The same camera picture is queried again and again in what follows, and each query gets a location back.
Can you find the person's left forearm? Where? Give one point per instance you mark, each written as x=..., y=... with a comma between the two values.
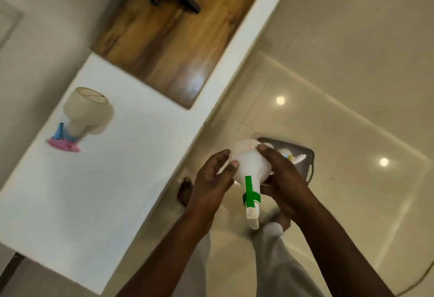
x=169, y=256

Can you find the person's left foot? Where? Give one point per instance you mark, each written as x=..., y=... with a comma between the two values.
x=185, y=191

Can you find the person's left hand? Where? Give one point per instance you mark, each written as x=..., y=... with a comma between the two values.
x=206, y=190

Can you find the small white bottle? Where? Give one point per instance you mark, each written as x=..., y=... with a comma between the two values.
x=294, y=157

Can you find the white spray bottle green trigger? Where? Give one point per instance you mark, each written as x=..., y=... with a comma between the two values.
x=251, y=164

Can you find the white spray bottle pink trigger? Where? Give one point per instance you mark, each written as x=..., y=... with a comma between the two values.
x=88, y=112

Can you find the dark grey plastic basket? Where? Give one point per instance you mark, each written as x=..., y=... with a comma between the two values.
x=307, y=162

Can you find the person's right hand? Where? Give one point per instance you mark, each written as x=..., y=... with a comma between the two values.
x=288, y=184

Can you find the person's right forearm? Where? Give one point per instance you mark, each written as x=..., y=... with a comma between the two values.
x=335, y=249

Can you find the person's right thumb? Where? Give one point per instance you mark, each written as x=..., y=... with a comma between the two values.
x=267, y=184

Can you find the person's left thumb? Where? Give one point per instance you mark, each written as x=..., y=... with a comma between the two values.
x=230, y=171

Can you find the person's white trousers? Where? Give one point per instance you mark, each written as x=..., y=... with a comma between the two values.
x=281, y=266

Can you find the wooden panel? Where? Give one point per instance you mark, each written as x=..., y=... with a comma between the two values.
x=176, y=35

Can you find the person's right foot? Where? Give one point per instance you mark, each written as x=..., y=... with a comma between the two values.
x=283, y=220

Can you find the person's foot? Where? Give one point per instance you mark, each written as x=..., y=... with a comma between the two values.
x=283, y=220
x=185, y=191

